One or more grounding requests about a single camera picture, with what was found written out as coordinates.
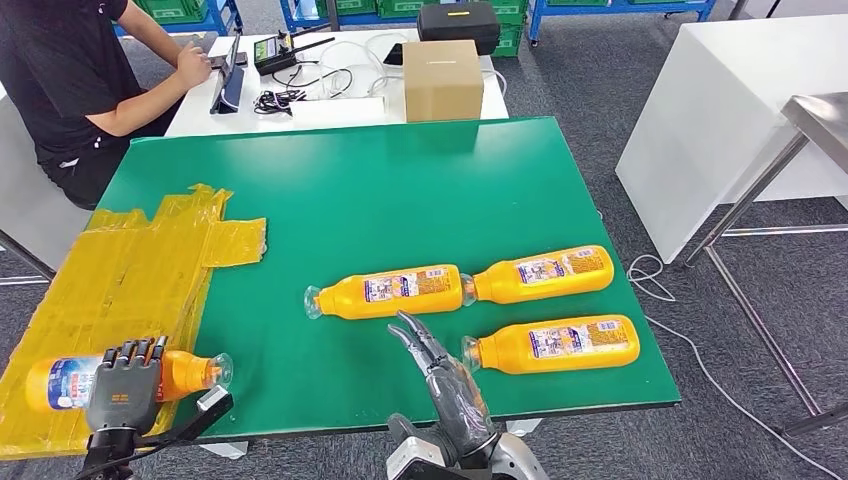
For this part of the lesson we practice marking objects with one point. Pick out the white cabinet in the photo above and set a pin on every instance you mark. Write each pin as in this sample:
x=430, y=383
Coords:
x=702, y=119

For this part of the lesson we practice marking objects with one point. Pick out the tablet in dark case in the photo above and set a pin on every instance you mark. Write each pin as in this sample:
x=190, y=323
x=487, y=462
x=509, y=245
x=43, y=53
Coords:
x=232, y=89

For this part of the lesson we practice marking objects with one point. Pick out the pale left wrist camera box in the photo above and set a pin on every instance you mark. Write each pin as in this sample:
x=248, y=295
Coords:
x=215, y=401

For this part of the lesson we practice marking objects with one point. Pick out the green plastic crate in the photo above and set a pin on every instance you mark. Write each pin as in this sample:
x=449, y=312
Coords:
x=510, y=40
x=401, y=8
x=172, y=10
x=356, y=6

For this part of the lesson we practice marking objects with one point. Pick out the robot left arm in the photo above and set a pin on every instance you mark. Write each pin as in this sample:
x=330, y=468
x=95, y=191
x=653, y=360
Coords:
x=106, y=457

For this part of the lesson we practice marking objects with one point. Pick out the white flat box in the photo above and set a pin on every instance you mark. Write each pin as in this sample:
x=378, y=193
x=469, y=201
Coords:
x=338, y=111

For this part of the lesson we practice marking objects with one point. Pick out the black phone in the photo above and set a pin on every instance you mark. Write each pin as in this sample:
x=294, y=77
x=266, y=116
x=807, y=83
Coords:
x=395, y=54

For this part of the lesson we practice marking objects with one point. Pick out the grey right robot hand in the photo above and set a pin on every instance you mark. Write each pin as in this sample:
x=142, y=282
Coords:
x=457, y=404

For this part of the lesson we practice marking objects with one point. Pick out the brown cardboard box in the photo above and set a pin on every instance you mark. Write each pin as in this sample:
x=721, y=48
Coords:
x=442, y=83

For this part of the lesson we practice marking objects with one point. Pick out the person's right hand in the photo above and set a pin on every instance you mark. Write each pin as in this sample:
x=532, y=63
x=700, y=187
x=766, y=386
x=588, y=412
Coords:
x=192, y=69

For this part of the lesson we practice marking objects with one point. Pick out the black carrying case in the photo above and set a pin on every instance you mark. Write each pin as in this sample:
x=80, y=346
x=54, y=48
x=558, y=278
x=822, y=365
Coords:
x=457, y=26

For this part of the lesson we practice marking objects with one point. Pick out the person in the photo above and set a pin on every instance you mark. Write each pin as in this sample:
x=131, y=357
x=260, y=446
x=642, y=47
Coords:
x=53, y=79

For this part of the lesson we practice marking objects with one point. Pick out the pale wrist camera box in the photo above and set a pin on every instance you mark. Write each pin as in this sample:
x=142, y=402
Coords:
x=215, y=401
x=414, y=464

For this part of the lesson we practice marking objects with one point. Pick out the steel frame table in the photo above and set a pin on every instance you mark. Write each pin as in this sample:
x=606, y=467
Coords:
x=821, y=119

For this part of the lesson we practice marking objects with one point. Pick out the orange detergent bottle clear cap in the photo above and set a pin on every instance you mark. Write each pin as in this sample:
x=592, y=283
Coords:
x=563, y=364
x=397, y=309
x=189, y=374
x=543, y=293

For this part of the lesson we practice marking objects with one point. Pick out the person's right forearm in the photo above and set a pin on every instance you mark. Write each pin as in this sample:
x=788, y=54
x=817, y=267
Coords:
x=132, y=109

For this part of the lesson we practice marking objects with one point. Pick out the person's left forearm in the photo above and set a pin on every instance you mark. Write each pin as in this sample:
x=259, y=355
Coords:
x=149, y=30

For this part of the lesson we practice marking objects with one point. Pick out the black remote controller with antennas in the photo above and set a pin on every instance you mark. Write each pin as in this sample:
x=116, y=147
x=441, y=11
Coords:
x=275, y=53

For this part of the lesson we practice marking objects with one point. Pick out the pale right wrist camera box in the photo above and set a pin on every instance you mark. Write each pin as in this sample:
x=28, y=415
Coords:
x=414, y=464

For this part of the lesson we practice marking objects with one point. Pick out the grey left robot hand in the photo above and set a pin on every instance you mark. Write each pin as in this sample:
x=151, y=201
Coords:
x=122, y=397

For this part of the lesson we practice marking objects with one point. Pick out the yellow taped flattened cardboard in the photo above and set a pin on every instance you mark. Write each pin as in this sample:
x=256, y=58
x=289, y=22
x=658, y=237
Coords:
x=132, y=285

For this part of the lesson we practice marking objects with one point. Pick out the dark handheld phone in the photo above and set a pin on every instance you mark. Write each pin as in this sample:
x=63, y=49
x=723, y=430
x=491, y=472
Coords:
x=240, y=60

